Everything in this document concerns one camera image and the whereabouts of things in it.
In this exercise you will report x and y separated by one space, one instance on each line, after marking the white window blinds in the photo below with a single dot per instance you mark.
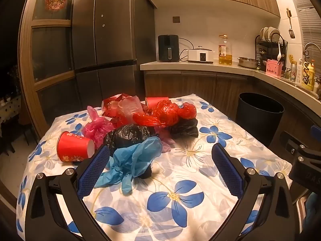
308 17

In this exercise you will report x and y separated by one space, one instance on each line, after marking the row of white plates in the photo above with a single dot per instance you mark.
269 32

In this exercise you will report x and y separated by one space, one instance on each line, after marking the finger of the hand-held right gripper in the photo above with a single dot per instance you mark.
291 143
317 131

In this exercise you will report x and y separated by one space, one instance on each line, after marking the person's right hand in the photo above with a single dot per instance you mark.
313 210

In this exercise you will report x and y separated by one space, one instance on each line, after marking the dark wall switch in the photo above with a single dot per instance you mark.
176 19

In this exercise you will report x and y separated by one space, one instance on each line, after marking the dark grey refrigerator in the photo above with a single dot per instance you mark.
112 42

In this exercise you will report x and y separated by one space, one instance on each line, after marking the large black plastic bag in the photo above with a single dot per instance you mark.
128 135

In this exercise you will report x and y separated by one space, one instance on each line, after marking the white ladle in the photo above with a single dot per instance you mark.
279 51

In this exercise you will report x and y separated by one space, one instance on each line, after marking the small black plastic bag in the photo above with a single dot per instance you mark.
183 129

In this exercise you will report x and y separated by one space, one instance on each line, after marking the pink utensil holder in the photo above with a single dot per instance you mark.
273 69

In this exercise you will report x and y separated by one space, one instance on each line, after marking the stone kitchen countertop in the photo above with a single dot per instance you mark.
175 65

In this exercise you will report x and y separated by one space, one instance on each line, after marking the bundle of black chopsticks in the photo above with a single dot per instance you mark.
285 45

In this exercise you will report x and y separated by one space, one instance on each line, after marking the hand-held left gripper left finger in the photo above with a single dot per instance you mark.
94 173

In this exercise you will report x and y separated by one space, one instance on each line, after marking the red paper cup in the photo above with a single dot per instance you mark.
72 145
154 101

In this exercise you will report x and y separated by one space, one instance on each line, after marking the small black object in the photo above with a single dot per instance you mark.
146 173

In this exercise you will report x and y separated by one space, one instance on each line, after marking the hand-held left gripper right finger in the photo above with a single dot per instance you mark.
227 173

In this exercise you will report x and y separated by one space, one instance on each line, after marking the steel kitchen faucet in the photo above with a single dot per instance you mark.
309 45

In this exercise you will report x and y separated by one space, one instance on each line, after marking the printed red plastic bag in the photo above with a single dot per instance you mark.
112 116

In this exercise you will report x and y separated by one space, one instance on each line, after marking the silver drink can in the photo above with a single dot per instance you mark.
293 75

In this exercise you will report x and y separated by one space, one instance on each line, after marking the polka dot tablecloth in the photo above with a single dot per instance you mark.
10 108

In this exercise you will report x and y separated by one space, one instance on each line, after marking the black trash bin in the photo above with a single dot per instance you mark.
258 125

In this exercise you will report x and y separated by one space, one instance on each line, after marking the black air fryer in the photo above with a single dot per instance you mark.
168 47

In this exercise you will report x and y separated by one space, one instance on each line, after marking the yellow knobbly scrubber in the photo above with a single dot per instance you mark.
292 59

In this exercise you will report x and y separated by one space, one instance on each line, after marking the blue glove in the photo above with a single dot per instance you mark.
140 155

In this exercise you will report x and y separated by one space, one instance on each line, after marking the stainless steel basin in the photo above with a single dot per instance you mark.
248 62

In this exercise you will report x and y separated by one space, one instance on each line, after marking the yellow detergent bottle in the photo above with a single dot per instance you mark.
309 80

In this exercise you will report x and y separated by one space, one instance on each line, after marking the blue floral tablecloth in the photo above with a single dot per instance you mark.
175 160

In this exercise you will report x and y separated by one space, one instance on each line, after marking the white rice cooker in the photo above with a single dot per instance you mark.
200 55

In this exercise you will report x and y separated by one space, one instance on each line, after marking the pale translucent plastic bag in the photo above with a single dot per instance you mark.
130 105

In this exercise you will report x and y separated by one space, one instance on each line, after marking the pink plastic bag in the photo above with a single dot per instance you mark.
96 128

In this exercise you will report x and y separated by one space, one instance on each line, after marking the small red plastic bag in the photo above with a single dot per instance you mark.
186 111

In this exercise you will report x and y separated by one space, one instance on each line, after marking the hanging slotted spatula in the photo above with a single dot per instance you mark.
291 33

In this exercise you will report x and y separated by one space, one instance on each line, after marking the red round door decoration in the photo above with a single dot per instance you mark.
55 0

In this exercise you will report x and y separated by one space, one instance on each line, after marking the cooking oil bottle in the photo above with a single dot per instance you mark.
225 57

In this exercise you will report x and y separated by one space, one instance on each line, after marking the white plastic bottle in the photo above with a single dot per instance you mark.
299 72

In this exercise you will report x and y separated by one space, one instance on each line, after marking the wooden framed glass door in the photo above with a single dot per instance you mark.
52 25

